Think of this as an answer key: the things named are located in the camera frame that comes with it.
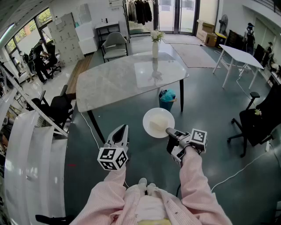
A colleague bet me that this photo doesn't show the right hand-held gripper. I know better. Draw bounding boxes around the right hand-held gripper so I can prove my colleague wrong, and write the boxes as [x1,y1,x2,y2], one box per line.
[166,127,208,167]

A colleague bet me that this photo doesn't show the grey marble table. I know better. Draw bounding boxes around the grey marble table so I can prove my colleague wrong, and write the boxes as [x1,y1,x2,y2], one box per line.
[76,51,190,145]

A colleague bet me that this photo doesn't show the white-topped black console table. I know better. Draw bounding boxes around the white-topped black console table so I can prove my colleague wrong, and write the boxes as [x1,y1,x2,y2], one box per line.
[94,21,121,48]

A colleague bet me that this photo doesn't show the white chest box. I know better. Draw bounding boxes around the white chest box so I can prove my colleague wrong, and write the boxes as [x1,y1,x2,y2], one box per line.
[74,22,98,55]

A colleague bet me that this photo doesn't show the person's left forearm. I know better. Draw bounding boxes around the person's left forearm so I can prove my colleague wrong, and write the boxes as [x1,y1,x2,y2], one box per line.
[70,164,127,225]

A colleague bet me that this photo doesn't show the cardboard boxes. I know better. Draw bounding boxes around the cardboard boxes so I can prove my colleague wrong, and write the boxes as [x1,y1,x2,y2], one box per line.
[196,19,218,47]

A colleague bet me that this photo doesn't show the person's white shoe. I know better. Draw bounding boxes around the person's white shoe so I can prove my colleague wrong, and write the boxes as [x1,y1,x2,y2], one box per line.
[138,177,148,196]
[147,182,158,196]

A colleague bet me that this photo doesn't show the white plastic sheets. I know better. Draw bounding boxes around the white plastic sheets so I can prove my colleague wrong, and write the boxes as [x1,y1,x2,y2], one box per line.
[4,109,68,225]

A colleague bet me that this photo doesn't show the large beige rug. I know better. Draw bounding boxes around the large beige rug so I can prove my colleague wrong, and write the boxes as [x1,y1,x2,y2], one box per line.
[170,43,221,69]

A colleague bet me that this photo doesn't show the white floor cable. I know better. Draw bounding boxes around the white floor cable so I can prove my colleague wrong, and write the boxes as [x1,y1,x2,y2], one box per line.
[80,112,101,150]
[236,69,256,108]
[210,151,267,193]

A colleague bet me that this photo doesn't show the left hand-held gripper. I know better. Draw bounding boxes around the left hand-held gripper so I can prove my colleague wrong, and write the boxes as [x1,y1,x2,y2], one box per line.
[97,124,130,171]

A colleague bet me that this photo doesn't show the white round plate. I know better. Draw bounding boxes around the white round plate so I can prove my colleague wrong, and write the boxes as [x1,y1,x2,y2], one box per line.
[142,107,176,139]

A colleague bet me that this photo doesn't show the black office chair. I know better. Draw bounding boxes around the black office chair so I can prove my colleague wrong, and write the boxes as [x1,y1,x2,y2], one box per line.
[25,84,74,132]
[45,41,62,79]
[227,84,281,158]

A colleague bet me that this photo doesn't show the small beige rug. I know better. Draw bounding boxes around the small beige rug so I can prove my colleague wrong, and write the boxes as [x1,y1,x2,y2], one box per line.
[162,34,206,46]

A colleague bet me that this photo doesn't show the black standing fan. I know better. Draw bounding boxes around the black standing fan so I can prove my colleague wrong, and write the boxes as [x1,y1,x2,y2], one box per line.
[219,14,229,36]

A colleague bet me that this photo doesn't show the glass door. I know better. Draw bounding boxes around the glass door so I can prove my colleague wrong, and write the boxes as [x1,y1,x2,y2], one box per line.
[153,0,200,35]

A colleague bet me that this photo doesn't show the black flat panel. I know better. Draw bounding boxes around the black flat panel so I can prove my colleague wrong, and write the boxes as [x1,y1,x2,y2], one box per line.
[226,29,244,51]

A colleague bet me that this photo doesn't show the white folding table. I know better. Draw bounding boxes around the white folding table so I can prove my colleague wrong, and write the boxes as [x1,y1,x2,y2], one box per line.
[212,44,265,90]

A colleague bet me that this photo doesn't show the pale yellow food block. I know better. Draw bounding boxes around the pale yellow food block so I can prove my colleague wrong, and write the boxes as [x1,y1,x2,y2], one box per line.
[149,114,169,132]

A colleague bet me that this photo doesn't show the white locker cabinet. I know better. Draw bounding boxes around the white locker cabinet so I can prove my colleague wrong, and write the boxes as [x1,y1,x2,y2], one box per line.
[47,12,85,66]

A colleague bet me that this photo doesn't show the white flower bouquet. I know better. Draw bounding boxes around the white flower bouquet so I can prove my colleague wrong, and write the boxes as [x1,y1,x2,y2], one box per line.
[150,29,165,43]

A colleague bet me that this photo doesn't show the yellow-topped black bin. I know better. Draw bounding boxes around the yellow-topped black bin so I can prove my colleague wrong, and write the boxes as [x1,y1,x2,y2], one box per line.
[215,32,228,49]

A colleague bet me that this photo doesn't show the person's pink striped shirt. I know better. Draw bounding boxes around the person's pink striped shirt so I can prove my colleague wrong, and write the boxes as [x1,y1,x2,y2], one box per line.
[114,184,187,225]

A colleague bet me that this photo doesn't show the clothes rack with dark clothes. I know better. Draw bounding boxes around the clothes rack with dark clothes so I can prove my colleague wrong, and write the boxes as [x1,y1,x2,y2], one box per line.
[122,0,155,44]

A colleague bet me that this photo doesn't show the grey upholstered armchair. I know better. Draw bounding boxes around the grey upholstered armchair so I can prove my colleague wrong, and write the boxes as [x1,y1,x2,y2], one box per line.
[101,32,129,63]

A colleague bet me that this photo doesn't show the person's right forearm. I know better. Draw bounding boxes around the person's right forearm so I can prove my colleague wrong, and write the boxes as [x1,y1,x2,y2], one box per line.
[179,146,233,225]

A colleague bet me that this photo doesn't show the teal trash bin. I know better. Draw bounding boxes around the teal trash bin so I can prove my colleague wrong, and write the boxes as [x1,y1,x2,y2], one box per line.
[159,88,177,113]

